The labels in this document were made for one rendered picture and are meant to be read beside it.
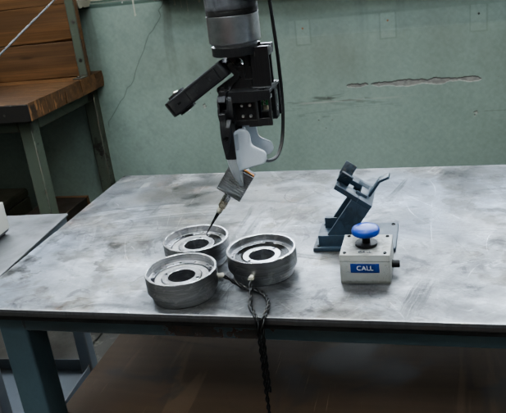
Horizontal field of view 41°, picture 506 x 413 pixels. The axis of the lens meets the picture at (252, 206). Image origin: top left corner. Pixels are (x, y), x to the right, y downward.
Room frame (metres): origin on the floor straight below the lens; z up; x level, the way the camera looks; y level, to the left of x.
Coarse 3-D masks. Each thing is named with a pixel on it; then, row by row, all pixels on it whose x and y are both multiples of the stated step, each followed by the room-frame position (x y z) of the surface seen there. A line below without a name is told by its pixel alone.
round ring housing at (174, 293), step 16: (176, 256) 0.93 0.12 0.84; (192, 256) 0.93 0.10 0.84; (208, 256) 0.91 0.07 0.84; (144, 272) 0.88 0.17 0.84; (160, 272) 0.91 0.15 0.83; (176, 272) 0.90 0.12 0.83; (192, 272) 0.90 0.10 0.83; (160, 288) 0.84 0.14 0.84; (176, 288) 0.83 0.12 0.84; (192, 288) 0.83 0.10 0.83; (208, 288) 0.85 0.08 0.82; (160, 304) 0.85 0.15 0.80; (176, 304) 0.84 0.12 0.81; (192, 304) 0.84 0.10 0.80
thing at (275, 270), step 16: (240, 240) 0.96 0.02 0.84; (256, 240) 0.97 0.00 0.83; (272, 240) 0.96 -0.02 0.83; (288, 240) 0.94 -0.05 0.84; (256, 256) 0.94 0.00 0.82; (272, 256) 0.91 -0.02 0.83; (288, 256) 0.88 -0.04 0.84; (240, 272) 0.88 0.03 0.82; (256, 272) 0.87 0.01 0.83; (272, 272) 0.87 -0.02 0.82; (288, 272) 0.89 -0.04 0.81
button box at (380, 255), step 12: (348, 240) 0.90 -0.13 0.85; (360, 240) 0.88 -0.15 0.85; (372, 240) 0.88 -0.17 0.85; (384, 240) 0.88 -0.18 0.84; (348, 252) 0.86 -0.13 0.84; (360, 252) 0.85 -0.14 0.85; (372, 252) 0.85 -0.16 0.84; (384, 252) 0.84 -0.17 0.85; (348, 264) 0.85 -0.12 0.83; (360, 264) 0.85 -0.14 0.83; (372, 264) 0.84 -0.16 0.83; (384, 264) 0.84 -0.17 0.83; (396, 264) 0.86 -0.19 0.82; (348, 276) 0.85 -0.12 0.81; (360, 276) 0.85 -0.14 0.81; (372, 276) 0.84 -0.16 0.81; (384, 276) 0.84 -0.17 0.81
